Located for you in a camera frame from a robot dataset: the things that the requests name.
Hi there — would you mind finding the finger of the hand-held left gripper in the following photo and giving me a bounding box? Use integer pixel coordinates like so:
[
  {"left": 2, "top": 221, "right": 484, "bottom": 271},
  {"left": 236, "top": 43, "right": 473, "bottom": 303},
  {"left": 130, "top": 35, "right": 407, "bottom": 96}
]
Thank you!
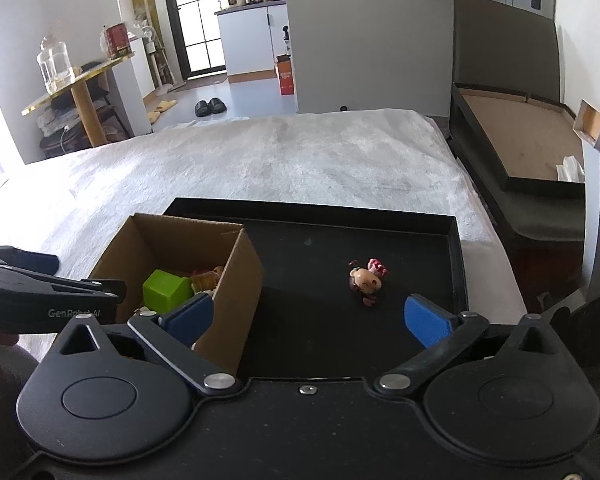
[
  {"left": 0, "top": 242, "right": 61, "bottom": 277},
  {"left": 45, "top": 278, "right": 127, "bottom": 307}
]

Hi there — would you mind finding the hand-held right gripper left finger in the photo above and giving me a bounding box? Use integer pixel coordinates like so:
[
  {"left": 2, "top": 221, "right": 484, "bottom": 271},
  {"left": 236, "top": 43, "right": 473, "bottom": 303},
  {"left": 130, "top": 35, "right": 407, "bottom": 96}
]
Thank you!
[{"left": 54, "top": 294, "right": 242, "bottom": 397}]

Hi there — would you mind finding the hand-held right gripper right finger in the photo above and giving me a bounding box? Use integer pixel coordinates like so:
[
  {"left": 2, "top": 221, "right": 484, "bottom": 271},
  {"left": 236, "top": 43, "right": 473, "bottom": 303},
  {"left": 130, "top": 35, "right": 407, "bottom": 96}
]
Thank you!
[{"left": 374, "top": 294, "right": 562, "bottom": 395}]

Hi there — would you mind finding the green toy box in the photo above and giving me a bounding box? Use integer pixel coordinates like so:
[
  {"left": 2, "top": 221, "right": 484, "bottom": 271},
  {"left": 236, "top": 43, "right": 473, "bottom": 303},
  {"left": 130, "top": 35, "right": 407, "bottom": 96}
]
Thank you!
[{"left": 142, "top": 269, "right": 193, "bottom": 313}]

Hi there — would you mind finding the small figurine with jar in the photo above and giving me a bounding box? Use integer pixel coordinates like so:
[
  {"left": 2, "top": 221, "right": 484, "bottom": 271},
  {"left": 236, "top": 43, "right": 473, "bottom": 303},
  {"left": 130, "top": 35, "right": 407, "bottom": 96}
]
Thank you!
[{"left": 190, "top": 265, "right": 226, "bottom": 296}]

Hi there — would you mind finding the brown cardboard box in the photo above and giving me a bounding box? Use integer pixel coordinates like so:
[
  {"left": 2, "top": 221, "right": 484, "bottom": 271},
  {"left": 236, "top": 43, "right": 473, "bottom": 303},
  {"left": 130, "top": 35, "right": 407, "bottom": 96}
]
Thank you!
[{"left": 87, "top": 212, "right": 266, "bottom": 376}]

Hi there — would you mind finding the brown-haired doll figurine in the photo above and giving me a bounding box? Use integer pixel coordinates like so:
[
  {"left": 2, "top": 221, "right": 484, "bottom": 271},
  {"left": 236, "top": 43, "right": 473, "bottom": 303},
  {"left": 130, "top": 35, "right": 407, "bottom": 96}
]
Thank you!
[{"left": 348, "top": 257, "right": 392, "bottom": 307}]

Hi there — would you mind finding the black tray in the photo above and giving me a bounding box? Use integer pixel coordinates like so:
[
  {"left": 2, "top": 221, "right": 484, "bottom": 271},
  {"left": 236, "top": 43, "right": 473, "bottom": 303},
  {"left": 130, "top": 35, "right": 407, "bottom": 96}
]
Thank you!
[{"left": 162, "top": 197, "right": 468, "bottom": 378}]

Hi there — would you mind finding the round gold table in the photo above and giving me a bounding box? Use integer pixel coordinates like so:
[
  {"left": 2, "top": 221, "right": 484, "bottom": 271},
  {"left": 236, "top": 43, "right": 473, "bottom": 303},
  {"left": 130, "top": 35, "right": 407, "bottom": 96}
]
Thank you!
[{"left": 21, "top": 55, "right": 137, "bottom": 148}]

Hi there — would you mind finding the large glass bottle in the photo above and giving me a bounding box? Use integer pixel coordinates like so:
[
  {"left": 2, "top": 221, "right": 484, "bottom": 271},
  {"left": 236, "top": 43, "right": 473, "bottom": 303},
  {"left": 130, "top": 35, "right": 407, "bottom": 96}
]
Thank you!
[{"left": 36, "top": 35, "right": 76, "bottom": 94}]

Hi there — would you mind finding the white low cabinet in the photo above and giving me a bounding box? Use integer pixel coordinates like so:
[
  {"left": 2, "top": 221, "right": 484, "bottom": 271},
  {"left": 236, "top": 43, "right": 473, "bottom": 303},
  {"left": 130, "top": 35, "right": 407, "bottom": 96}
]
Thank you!
[{"left": 105, "top": 37, "right": 156, "bottom": 138}]

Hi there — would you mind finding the shallow black box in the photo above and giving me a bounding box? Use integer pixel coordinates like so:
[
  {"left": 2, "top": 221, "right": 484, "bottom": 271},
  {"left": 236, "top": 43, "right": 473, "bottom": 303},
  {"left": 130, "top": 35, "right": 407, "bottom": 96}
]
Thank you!
[{"left": 450, "top": 82, "right": 587, "bottom": 198}]

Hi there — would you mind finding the grey desk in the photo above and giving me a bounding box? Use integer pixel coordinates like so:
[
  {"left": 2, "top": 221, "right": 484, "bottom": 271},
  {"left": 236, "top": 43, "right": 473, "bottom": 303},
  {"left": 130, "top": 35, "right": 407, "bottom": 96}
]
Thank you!
[{"left": 577, "top": 107, "right": 600, "bottom": 291}]

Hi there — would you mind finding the white crumpled bag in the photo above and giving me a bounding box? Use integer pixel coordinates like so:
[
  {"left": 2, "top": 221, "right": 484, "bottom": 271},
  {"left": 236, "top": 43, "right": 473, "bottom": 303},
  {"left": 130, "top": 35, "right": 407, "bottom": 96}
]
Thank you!
[{"left": 555, "top": 156, "right": 587, "bottom": 183}]

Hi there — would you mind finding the red can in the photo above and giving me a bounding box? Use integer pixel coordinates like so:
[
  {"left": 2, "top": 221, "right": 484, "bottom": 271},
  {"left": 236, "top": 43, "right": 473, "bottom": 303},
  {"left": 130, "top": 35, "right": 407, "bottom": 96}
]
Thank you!
[{"left": 102, "top": 22, "right": 135, "bottom": 59}]

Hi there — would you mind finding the small white fan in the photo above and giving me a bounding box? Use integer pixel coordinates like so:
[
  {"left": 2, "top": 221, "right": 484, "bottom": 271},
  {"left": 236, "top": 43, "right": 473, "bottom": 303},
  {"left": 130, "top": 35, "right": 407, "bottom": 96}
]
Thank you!
[{"left": 139, "top": 22, "right": 158, "bottom": 53}]

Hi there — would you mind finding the small brown open box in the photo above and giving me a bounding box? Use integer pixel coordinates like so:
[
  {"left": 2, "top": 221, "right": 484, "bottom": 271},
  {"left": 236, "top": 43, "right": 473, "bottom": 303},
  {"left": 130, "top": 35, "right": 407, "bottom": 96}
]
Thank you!
[{"left": 573, "top": 99, "right": 600, "bottom": 143}]

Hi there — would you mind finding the orange carton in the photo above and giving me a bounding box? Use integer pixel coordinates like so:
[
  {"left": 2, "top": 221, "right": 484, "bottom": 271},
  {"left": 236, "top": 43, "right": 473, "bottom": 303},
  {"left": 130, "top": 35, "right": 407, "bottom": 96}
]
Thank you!
[{"left": 273, "top": 54, "right": 297, "bottom": 97}]

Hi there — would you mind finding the white kitchen cabinet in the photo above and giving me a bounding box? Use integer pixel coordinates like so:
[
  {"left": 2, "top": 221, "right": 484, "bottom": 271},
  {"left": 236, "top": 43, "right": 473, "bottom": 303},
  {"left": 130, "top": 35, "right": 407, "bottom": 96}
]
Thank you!
[{"left": 216, "top": 1, "right": 288, "bottom": 83}]

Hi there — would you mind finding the black framed glass door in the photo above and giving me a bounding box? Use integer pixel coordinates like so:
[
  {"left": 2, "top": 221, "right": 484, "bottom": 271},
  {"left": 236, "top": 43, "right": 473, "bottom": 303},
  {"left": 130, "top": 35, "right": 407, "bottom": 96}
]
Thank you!
[{"left": 159, "top": 0, "right": 228, "bottom": 80}]

